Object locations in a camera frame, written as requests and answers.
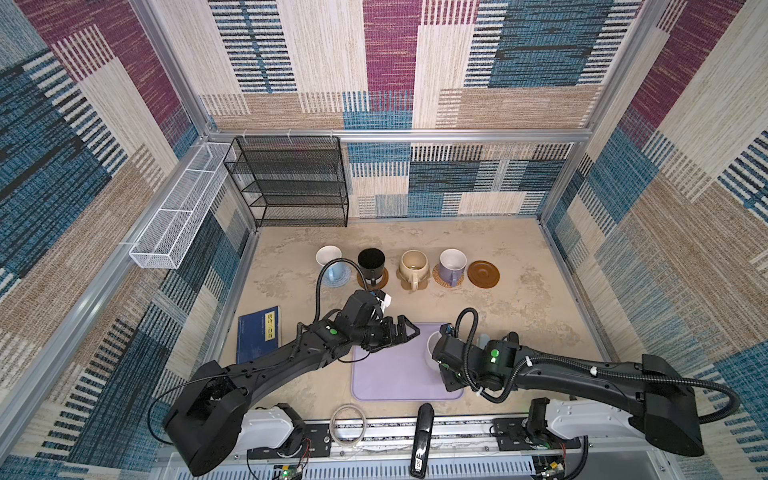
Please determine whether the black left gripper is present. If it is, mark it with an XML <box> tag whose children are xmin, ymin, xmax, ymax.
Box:
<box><xmin>350</xmin><ymin>315</ymin><xmax>419</xmax><ymax>352</ymax></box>

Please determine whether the white mug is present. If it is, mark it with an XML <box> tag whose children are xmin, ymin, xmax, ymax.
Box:
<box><xmin>425</xmin><ymin>331</ymin><xmax>442</xmax><ymax>372</ymax></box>

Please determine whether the brown paw shaped coaster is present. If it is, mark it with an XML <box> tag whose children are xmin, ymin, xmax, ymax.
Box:
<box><xmin>396</xmin><ymin>267</ymin><xmax>430</xmax><ymax>292</ymax></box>

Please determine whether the brown wooden coaster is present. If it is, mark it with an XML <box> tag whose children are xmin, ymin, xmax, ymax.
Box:
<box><xmin>357</xmin><ymin>269</ymin><xmax>389</xmax><ymax>291</ymax></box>
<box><xmin>467</xmin><ymin>260</ymin><xmax>500</xmax><ymax>289</ymax></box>

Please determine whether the beige ceramic mug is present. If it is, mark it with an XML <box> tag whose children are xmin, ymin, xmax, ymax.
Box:
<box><xmin>398</xmin><ymin>250</ymin><xmax>430</xmax><ymax>271</ymax></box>

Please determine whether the black mug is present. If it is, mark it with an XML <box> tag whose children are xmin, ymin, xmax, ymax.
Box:
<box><xmin>357</xmin><ymin>248</ymin><xmax>386</xmax><ymax>284</ymax></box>

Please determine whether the white mug lilac handle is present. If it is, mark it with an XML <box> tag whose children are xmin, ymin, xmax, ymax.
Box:
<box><xmin>438</xmin><ymin>248</ymin><xmax>468</xmax><ymax>288</ymax></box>

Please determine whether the light blue mug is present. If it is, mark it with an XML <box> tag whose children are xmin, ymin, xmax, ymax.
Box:
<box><xmin>315</xmin><ymin>245</ymin><xmax>342</xmax><ymax>268</ymax></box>

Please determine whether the blue woven round coaster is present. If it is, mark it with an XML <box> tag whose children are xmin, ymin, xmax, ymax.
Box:
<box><xmin>322</xmin><ymin>262</ymin><xmax>351</xmax><ymax>288</ymax></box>

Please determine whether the woven rattan round coaster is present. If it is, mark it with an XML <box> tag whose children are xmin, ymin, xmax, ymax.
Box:
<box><xmin>432</xmin><ymin>265</ymin><xmax>465</xmax><ymax>289</ymax></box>

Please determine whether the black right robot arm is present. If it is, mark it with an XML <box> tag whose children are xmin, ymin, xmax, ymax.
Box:
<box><xmin>431</xmin><ymin>307</ymin><xmax>741</xmax><ymax>457</ymax></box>

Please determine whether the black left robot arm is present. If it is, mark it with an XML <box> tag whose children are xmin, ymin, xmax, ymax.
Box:
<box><xmin>157</xmin><ymin>258</ymin><xmax>420</xmax><ymax>477</ymax></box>

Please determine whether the light blue oblong case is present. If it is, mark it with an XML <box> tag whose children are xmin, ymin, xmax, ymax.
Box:
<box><xmin>477</xmin><ymin>334</ymin><xmax>490</xmax><ymax>349</ymax></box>

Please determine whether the lilac plastic tray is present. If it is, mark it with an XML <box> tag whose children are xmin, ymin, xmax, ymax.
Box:
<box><xmin>351</xmin><ymin>323</ymin><xmax>463</xmax><ymax>402</ymax></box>

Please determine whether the black barcode scanner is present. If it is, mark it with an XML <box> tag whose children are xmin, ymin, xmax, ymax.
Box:
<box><xmin>409</xmin><ymin>403</ymin><xmax>435</xmax><ymax>479</ymax></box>

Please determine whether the dark blue book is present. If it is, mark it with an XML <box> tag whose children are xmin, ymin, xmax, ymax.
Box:
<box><xmin>235</xmin><ymin>306</ymin><xmax>280</xmax><ymax>364</ymax></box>

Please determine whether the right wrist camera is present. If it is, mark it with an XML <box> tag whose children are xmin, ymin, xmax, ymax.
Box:
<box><xmin>439</xmin><ymin>323</ymin><xmax>458</xmax><ymax>338</ymax></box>

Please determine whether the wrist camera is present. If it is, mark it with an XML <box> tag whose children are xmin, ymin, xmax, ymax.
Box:
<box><xmin>371</xmin><ymin>290</ymin><xmax>392</xmax><ymax>317</ymax></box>
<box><xmin>439</xmin><ymin>323</ymin><xmax>458</xmax><ymax>338</ymax></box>

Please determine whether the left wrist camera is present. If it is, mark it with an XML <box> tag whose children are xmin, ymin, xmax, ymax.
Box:
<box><xmin>371</xmin><ymin>290</ymin><xmax>392</xmax><ymax>317</ymax></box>

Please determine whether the white coiled cable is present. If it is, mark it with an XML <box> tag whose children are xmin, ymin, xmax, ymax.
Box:
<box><xmin>329</xmin><ymin>403</ymin><xmax>368</xmax><ymax>448</ymax></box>

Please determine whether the black wire mesh shelf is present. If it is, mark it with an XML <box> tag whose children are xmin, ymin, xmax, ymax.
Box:
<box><xmin>224</xmin><ymin>136</ymin><xmax>350</xmax><ymax>228</ymax></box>

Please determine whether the white wire mesh basket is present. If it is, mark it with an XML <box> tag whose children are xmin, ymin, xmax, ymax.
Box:
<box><xmin>129</xmin><ymin>143</ymin><xmax>229</xmax><ymax>270</ymax></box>

